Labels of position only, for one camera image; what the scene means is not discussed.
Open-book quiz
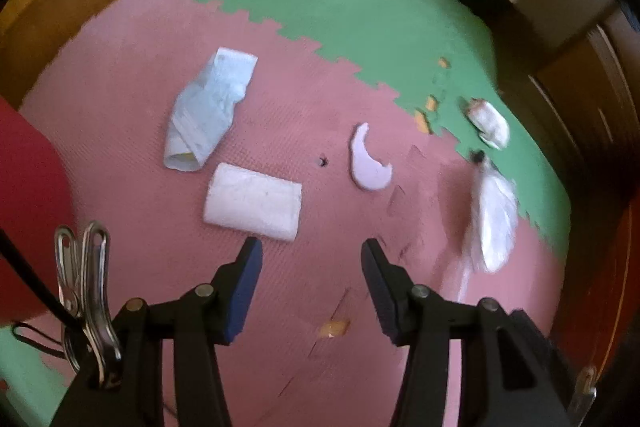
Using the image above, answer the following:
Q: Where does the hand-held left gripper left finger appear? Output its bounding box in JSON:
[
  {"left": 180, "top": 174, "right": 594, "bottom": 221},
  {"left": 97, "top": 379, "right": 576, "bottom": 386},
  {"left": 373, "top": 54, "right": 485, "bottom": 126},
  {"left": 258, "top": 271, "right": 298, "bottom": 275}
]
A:
[{"left": 50, "top": 237, "right": 264, "bottom": 427}]

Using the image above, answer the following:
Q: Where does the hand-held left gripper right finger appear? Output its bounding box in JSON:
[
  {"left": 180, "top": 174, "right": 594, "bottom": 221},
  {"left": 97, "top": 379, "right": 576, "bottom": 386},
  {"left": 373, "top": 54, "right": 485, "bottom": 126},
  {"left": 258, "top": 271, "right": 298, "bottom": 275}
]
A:
[{"left": 361, "top": 238, "right": 573, "bottom": 427}]

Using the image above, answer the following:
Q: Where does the white tissue pad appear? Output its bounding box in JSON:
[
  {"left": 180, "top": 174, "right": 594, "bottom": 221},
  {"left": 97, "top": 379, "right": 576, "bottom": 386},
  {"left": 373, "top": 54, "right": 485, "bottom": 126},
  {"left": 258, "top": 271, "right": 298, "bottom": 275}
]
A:
[{"left": 202, "top": 163, "right": 303, "bottom": 243}]

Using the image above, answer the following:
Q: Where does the clear white plastic bag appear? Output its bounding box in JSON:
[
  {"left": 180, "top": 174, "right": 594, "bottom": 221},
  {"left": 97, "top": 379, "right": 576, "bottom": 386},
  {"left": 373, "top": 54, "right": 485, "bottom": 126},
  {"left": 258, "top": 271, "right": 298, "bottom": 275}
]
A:
[{"left": 452, "top": 152, "right": 521, "bottom": 273}]

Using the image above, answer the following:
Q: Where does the red bucket with green rim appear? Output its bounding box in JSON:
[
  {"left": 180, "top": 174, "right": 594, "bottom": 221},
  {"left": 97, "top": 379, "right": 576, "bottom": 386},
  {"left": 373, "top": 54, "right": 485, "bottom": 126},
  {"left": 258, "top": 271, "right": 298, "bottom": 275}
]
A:
[{"left": 0, "top": 94, "right": 76, "bottom": 328}]

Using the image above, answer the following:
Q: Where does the yellow peel scrap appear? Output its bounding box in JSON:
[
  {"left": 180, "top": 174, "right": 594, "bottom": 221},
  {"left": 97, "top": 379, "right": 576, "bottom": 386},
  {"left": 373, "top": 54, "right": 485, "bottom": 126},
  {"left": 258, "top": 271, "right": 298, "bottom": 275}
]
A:
[{"left": 320, "top": 319, "right": 349, "bottom": 339}]

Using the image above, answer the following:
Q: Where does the silver spring clip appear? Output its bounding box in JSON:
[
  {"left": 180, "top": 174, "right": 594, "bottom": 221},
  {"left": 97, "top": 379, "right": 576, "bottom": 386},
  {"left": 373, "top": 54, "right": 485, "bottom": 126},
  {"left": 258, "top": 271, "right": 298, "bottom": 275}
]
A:
[
  {"left": 54, "top": 220, "right": 123, "bottom": 388},
  {"left": 570, "top": 366, "right": 598, "bottom": 415}
]

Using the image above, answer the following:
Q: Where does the blue white crumpled wrapper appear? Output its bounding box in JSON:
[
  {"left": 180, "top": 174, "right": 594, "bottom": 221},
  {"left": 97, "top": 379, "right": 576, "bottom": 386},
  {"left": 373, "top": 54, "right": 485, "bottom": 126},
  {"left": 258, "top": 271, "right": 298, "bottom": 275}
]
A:
[{"left": 163, "top": 47, "right": 259, "bottom": 172}]

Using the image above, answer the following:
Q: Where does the white crumpled tissue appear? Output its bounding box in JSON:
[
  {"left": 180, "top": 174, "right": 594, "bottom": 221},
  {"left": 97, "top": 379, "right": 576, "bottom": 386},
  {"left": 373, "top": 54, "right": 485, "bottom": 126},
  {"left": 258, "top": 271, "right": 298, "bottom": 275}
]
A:
[{"left": 462, "top": 97, "right": 511, "bottom": 151}]

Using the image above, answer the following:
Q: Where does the green pink foam puzzle mat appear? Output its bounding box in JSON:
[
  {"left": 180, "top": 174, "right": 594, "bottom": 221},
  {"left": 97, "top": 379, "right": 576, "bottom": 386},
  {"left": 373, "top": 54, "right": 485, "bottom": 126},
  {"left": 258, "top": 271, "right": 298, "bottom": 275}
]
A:
[{"left": 0, "top": 0, "right": 573, "bottom": 427}]

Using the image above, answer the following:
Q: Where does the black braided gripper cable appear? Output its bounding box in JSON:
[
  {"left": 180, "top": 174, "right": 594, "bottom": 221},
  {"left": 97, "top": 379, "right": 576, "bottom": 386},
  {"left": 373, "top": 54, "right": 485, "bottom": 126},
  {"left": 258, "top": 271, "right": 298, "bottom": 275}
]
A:
[{"left": 0, "top": 227, "right": 76, "bottom": 358}]

